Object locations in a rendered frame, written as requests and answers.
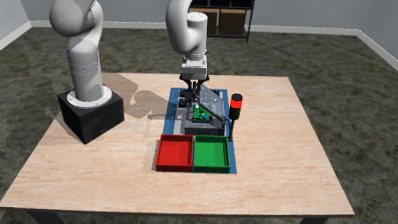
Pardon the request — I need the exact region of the green bin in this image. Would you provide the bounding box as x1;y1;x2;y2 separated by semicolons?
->
194;135;230;174

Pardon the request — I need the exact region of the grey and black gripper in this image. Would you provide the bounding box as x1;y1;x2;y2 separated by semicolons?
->
180;55;210;93

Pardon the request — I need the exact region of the green circuit board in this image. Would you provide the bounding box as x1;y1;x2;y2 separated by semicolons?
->
194;104;209;121

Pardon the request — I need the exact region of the red bin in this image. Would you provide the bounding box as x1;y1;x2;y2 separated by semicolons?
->
156;135;194;173

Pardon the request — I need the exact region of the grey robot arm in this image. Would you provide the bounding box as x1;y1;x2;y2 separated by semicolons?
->
50;0;207;109

